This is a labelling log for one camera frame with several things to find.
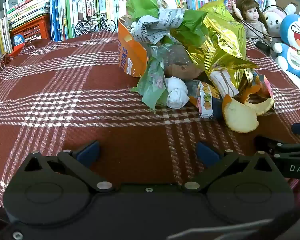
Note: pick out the clear plastic bag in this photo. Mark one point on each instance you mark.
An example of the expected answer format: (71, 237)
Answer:
(176, 55)

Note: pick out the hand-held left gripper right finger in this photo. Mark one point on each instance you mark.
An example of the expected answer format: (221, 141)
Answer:
(207, 153)

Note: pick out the row of tall picture books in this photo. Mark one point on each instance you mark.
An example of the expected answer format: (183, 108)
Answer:
(67, 10)

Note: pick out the orange snack box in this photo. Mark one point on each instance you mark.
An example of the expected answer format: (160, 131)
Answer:
(130, 55)

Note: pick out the red white plaid blanket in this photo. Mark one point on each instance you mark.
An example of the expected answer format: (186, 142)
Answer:
(65, 85)

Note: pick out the red plastic crate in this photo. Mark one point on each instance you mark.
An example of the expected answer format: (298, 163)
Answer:
(32, 28)

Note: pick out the small orange peel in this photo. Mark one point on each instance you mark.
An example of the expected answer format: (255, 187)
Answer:
(263, 105)

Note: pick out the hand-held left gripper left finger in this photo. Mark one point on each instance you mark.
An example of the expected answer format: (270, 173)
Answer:
(90, 152)

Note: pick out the macaron print snack wrapper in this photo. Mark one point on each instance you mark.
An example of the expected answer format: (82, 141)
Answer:
(206, 100)

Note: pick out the blue cat plush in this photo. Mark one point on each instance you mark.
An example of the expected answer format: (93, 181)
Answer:
(296, 42)

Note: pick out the stack of flat picture books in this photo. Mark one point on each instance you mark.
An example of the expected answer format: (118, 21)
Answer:
(30, 7)

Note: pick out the large orange peel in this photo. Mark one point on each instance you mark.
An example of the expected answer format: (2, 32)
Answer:
(238, 116)

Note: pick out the miniature bicycle model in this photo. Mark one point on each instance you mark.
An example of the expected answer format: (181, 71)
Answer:
(95, 25)

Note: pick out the brown cardboard box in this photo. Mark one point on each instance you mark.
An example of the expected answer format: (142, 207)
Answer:
(290, 2)

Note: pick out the gold foil chip bag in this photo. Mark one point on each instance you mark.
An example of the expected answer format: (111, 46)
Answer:
(220, 37)

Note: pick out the white tissue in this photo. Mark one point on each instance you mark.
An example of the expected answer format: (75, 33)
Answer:
(176, 92)

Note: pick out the red plastic tray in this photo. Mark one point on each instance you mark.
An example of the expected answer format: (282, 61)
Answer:
(16, 50)

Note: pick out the pale green plastic bag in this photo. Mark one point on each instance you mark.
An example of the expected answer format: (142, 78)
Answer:
(152, 85)

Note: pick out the row of large hardcover books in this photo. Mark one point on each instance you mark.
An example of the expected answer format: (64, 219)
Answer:
(1, 35)

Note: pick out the white bunny plush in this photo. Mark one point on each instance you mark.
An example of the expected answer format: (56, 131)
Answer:
(273, 22)

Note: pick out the brown paper scrap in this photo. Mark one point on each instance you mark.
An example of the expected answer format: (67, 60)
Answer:
(182, 71)

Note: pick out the white brown striped packet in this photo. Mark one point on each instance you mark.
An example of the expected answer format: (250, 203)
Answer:
(222, 82)

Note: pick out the newspaper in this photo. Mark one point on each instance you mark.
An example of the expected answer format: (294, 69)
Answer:
(155, 27)

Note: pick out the orange red snack packet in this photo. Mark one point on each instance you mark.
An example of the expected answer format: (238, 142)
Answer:
(265, 85)

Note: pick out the brown haired doll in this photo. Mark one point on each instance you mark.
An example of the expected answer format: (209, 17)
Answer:
(252, 15)

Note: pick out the green wrapper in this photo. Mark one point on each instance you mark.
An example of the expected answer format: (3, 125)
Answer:
(142, 2)

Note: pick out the small blue globe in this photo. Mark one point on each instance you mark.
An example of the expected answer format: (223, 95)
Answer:
(19, 40)

